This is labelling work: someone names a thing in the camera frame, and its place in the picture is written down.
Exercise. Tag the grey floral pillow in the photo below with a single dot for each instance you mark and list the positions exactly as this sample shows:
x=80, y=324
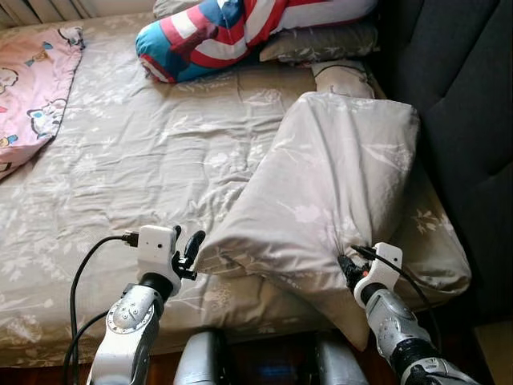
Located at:
x=437, y=249
x=329, y=184

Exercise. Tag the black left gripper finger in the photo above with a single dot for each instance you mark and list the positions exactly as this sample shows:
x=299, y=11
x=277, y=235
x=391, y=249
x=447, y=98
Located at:
x=195, y=243
x=178, y=237

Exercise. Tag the bed with grey floral sheet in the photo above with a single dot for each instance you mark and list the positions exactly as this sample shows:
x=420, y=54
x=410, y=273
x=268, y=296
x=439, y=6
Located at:
x=144, y=176

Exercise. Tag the black padded headboard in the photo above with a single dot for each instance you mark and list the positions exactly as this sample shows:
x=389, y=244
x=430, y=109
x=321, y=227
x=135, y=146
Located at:
x=457, y=96

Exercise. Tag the blue red striped bolster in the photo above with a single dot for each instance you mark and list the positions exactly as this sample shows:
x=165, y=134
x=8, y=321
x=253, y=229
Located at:
x=224, y=36

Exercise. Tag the silver robot right leg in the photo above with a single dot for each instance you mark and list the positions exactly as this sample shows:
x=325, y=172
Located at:
x=341, y=365

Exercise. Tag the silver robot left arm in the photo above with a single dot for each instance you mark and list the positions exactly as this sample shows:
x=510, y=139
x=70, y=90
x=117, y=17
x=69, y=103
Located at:
x=132, y=329

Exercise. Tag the pink cartoon bear blanket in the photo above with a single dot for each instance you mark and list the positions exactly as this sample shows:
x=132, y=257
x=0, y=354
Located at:
x=32, y=88

